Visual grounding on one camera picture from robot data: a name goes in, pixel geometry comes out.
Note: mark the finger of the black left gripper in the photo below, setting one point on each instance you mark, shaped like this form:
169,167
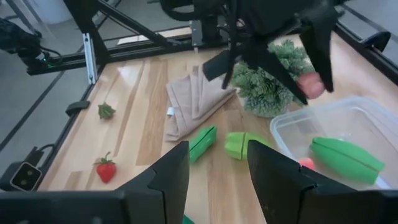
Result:
320,46
273,71

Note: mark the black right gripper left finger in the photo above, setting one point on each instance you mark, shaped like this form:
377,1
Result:
168,186

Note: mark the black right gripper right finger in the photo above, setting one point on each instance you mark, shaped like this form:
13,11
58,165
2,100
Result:
286,193

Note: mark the red pink toy fruit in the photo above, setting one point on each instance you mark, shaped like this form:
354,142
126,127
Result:
307,163

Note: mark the pink toy cube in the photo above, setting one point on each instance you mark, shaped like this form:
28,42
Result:
311,86

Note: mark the green toy cucumber half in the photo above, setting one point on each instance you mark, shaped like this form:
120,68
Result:
202,143
346,158

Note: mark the red toy strawberry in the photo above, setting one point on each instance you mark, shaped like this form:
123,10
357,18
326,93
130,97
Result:
106,171

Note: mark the small green leafy toy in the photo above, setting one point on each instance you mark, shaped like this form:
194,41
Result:
106,111

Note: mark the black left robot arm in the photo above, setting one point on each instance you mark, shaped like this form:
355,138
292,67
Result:
180,9

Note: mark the clear plastic tupperware container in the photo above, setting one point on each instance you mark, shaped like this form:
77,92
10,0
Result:
348,118

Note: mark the potted green succulent plant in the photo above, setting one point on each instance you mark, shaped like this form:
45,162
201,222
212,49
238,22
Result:
267,90

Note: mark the black table clamp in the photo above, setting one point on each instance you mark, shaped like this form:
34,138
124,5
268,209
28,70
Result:
377,39
76,107

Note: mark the folded beige cloth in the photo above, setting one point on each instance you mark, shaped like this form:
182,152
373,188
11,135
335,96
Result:
192,99

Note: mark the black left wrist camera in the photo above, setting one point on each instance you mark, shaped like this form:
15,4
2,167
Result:
217,65

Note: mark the black table-level camera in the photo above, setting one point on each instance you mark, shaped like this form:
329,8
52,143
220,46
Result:
25,175

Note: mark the silver metal bracket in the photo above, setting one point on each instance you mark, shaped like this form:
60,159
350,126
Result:
89,59

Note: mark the black metal rig frame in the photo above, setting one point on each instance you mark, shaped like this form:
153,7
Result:
87,18

